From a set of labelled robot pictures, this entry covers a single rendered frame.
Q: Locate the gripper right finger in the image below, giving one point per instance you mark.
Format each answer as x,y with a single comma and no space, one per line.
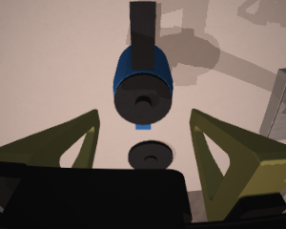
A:
257,164

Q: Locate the black round disk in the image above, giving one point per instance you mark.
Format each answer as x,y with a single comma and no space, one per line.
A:
155,153

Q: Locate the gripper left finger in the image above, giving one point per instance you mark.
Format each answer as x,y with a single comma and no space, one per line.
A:
46,147

